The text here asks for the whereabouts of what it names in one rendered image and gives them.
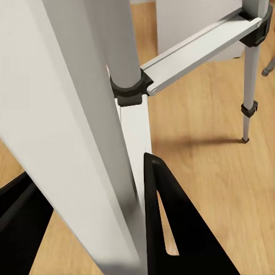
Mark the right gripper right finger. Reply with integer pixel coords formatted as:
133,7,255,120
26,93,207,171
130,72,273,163
143,152,241,275

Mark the camera tripod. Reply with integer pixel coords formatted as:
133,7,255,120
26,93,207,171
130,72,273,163
0,0,273,275

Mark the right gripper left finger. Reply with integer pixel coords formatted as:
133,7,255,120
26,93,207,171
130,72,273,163
0,171,55,275

